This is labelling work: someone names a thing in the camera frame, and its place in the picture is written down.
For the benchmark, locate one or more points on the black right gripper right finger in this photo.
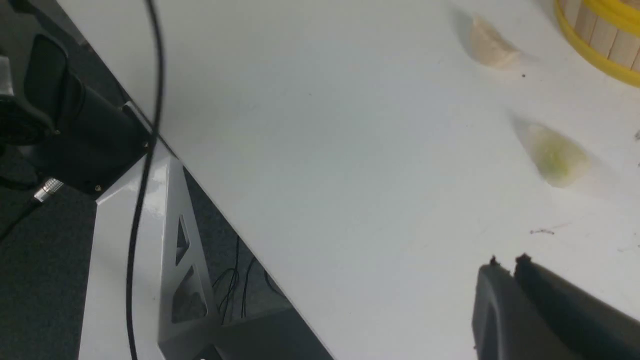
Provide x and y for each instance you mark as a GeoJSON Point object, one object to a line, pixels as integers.
{"type": "Point", "coordinates": [587, 326]}

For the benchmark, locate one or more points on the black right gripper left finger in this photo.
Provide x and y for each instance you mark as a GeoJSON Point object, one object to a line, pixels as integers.
{"type": "Point", "coordinates": [517, 315]}

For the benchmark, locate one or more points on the greenish dumpling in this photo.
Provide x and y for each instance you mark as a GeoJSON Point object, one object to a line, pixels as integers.
{"type": "Point", "coordinates": [559, 160]}

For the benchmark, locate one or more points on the white dumpling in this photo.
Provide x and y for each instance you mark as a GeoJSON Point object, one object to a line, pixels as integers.
{"type": "Point", "coordinates": [488, 46]}

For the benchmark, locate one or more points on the bamboo steamer tray yellow rim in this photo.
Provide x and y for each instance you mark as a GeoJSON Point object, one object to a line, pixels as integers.
{"type": "Point", "coordinates": [606, 33]}

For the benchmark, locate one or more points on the black robot base joint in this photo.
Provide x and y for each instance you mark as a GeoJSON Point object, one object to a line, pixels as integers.
{"type": "Point", "coordinates": [62, 127]}

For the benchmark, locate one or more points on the white table leg frame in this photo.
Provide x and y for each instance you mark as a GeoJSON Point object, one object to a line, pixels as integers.
{"type": "Point", "coordinates": [173, 308]}

